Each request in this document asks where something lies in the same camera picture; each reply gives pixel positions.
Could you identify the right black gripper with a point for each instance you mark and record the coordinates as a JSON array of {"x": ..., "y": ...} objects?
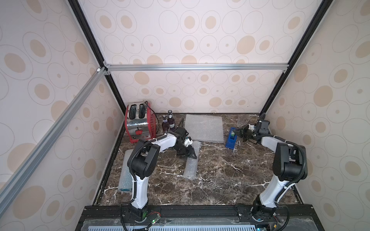
[{"x": 248, "y": 131}]

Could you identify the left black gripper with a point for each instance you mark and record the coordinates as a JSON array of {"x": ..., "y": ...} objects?
[{"x": 190, "y": 152}]

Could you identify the blue tape dispenser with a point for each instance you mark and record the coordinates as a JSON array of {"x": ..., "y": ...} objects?
[{"x": 231, "y": 140}]

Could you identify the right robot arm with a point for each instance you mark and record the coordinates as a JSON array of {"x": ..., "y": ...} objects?
[{"x": 289, "y": 165}]

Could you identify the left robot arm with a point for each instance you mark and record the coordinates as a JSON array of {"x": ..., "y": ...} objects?
[{"x": 144, "y": 157}]

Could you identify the stack of bubble wrap sheets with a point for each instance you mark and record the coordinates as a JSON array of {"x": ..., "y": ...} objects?
[{"x": 205, "y": 128}]

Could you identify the clear drinking glass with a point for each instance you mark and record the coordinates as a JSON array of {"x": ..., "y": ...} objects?
[{"x": 243, "y": 120}]

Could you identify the purple bottle middle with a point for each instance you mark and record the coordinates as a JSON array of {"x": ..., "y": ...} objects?
[{"x": 165, "y": 124}]

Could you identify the purple bottle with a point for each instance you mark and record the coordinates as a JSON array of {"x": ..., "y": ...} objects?
[
  {"x": 165, "y": 124},
  {"x": 171, "y": 120}
]

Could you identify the purple bottle rear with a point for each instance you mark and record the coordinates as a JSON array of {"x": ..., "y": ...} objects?
[{"x": 171, "y": 120}]

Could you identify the red and chrome toaster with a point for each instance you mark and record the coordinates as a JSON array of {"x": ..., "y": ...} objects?
[{"x": 140, "y": 122}]

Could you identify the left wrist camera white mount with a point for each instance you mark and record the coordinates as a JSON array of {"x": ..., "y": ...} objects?
[{"x": 188, "y": 141}]

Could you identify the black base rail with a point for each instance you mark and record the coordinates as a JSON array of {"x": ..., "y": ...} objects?
[{"x": 198, "y": 218}]

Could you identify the horizontal aluminium frame bar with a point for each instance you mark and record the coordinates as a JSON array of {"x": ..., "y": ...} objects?
[{"x": 196, "y": 67}]

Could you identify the black right frame post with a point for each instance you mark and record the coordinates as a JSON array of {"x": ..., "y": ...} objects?
[{"x": 308, "y": 34}]

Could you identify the black frame post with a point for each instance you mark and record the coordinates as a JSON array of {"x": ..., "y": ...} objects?
[
  {"x": 308, "y": 34},
  {"x": 80, "y": 16}
]

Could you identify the black left frame post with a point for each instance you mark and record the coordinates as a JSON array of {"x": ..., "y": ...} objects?
[{"x": 80, "y": 16}]

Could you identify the diagonal aluminium frame bar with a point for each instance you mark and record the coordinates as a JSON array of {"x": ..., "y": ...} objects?
[{"x": 29, "y": 165}]

